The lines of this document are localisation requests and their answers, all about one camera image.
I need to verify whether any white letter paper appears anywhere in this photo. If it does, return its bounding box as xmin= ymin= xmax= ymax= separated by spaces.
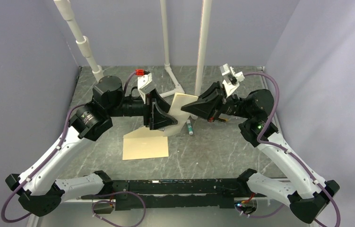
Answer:
xmin=164 ymin=93 xmax=198 ymax=137

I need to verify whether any white green glue stick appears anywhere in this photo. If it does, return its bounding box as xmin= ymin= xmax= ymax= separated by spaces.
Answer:
xmin=186 ymin=119 xmax=194 ymax=135

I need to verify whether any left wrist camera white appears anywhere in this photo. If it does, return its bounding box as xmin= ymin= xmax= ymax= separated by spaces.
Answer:
xmin=137 ymin=73 xmax=156 ymax=104

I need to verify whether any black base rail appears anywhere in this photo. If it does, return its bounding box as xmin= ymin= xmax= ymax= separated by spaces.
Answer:
xmin=81 ymin=178 xmax=255 ymax=211

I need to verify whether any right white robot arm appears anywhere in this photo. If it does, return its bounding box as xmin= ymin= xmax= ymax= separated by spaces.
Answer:
xmin=181 ymin=82 xmax=340 ymax=224

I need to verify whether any tan paper envelope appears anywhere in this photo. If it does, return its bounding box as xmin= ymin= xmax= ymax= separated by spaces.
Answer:
xmin=122 ymin=127 xmax=169 ymax=160

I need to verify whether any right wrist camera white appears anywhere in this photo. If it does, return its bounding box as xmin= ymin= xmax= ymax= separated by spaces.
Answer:
xmin=220 ymin=64 xmax=245 ymax=98

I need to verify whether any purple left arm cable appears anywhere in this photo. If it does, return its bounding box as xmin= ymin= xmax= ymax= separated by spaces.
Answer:
xmin=0 ymin=71 xmax=140 ymax=224

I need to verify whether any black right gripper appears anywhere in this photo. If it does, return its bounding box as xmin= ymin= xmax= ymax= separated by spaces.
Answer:
xmin=181 ymin=81 xmax=253 ymax=122

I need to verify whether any white PVC pipe frame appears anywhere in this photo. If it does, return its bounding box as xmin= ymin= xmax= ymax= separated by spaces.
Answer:
xmin=53 ymin=0 xmax=212 ymax=99

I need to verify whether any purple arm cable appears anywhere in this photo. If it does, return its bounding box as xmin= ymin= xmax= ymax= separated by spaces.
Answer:
xmin=242 ymin=72 xmax=341 ymax=227
xmin=0 ymin=71 xmax=140 ymax=224

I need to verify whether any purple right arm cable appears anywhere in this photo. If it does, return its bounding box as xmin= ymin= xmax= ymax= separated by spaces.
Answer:
xmin=242 ymin=72 xmax=341 ymax=227

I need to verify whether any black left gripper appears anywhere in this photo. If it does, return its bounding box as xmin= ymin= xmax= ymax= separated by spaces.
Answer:
xmin=107 ymin=87 xmax=178 ymax=130

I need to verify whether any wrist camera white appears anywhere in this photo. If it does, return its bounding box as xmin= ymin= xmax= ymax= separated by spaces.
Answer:
xmin=220 ymin=64 xmax=245 ymax=98
xmin=137 ymin=73 xmax=156 ymax=104

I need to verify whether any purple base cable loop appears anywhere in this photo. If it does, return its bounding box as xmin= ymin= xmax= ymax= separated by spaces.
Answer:
xmin=91 ymin=191 xmax=147 ymax=227

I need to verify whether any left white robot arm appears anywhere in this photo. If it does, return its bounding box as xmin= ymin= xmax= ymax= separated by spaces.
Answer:
xmin=5 ymin=71 xmax=178 ymax=217

